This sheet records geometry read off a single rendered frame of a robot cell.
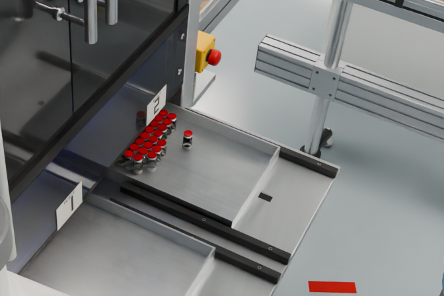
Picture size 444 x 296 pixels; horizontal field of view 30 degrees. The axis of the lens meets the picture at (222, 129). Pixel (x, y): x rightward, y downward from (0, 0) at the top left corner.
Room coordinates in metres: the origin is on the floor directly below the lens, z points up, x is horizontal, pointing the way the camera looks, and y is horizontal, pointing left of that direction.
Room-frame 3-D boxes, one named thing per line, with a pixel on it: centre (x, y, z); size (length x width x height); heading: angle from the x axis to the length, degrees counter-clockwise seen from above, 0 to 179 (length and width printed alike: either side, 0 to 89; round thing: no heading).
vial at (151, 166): (1.29, 0.15, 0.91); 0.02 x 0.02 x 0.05
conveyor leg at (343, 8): (2.19, -0.33, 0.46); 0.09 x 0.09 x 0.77; 69
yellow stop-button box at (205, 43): (1.60, 0.09, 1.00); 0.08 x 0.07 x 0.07; 69
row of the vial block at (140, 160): (1.35, 0.15, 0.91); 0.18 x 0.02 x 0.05; 159
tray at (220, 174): (1.32, 0.07, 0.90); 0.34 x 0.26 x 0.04; 69
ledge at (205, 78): (1.63, 0.12, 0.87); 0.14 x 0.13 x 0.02; 69
